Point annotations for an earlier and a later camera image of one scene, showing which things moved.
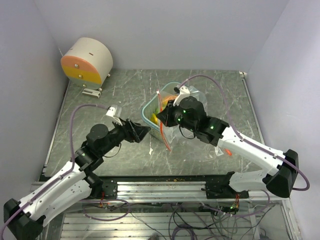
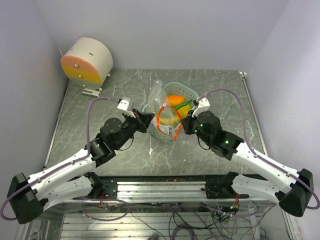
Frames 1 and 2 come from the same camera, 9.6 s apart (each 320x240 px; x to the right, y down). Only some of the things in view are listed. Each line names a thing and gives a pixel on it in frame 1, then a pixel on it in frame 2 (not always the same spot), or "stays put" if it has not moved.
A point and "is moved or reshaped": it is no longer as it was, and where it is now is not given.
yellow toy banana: (154, 118) is moved or reshaped
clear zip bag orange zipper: (173, 135) is moved or reshaped
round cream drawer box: (87, 63) stays put
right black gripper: (165, 116) to (187, 122)
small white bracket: (91, 92) stays put
